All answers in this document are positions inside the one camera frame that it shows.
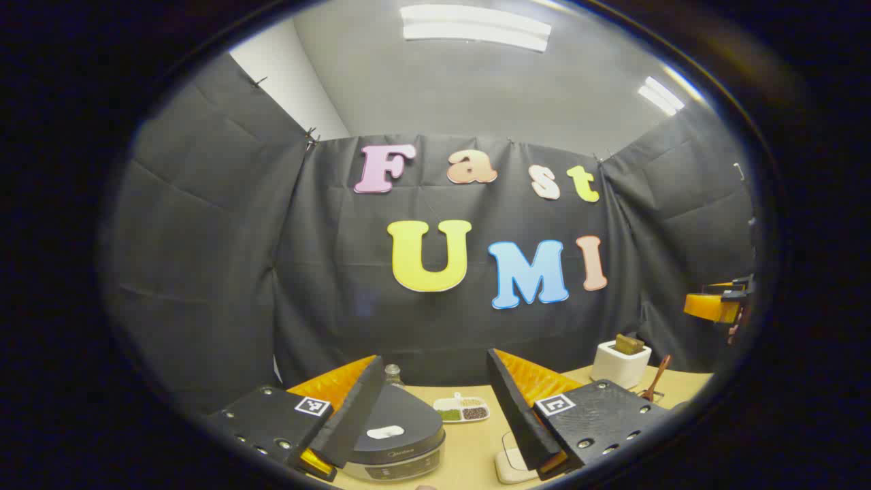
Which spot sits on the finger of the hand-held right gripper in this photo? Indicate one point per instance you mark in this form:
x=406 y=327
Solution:
x=708 y=307

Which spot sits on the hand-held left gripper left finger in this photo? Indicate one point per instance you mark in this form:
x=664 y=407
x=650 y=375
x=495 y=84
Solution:
x=354 y=415

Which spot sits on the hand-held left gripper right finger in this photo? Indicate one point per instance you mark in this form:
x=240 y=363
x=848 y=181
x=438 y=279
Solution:
x=520 y=415

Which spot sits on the black and silver rice cooker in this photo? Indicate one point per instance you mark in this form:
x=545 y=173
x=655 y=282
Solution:
x=401 y=415

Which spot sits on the clear box of white rice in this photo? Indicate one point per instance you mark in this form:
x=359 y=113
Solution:
x=507 y=466

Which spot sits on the brown wooden spoon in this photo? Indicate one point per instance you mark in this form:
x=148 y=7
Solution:
x=657 y=378

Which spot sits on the small clear glass bottle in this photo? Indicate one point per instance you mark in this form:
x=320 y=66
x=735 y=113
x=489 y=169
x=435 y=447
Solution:
x=393 y=376

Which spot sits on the white divided dish of beans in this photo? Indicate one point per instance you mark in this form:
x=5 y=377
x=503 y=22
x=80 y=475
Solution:
x=461 y=410

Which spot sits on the brown toast slice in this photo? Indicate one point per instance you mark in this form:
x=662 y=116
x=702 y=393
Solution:
x=629 y=344

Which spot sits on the white toaster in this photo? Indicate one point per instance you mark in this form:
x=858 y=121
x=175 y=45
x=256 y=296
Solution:
x=616 y=367

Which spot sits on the black backdrop cloth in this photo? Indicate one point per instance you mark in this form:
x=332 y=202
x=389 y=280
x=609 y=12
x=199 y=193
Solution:
x=326 y=286

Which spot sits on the small ceiling light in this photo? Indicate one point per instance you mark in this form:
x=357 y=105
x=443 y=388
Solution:
x=661 y=95

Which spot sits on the long ceiling light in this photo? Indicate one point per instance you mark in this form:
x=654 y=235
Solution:
x=476 y=27

